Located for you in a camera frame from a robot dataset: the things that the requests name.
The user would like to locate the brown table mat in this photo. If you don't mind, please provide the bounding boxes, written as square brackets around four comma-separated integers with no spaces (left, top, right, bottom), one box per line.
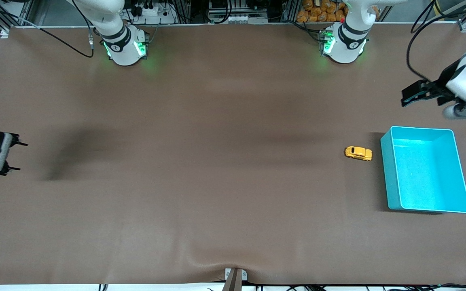
[0,22,466,286]

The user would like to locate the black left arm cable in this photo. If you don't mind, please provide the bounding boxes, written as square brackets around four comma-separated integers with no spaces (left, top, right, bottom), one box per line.
[406,0,466,82]

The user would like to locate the yellow beetle toy car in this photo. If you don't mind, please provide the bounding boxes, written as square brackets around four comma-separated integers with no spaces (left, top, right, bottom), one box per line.
[345,146,373,162]

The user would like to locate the orange snack bags pile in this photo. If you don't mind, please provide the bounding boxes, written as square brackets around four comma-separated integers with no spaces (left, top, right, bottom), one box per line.
[297,0,349,23]

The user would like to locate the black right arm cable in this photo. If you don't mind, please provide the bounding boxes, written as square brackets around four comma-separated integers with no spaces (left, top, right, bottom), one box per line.
[0,0,95,58]

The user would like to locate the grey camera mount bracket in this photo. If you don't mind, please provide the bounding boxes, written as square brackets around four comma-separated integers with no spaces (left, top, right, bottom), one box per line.
[225,268,248,291]

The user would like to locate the white connector block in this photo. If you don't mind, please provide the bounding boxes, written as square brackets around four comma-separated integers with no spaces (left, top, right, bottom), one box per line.
[209,14,268,24]

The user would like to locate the turquoise plastic bin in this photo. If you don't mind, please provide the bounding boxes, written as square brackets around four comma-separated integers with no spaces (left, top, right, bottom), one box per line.
[380,126,466,214]

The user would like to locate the white power strip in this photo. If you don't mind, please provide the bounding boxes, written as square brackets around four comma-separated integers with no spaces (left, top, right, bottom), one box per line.
[134,0,177,25]

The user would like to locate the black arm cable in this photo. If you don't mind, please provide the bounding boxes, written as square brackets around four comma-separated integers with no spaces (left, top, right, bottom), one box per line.
[0,0,95,58]
[406,0,466,82]

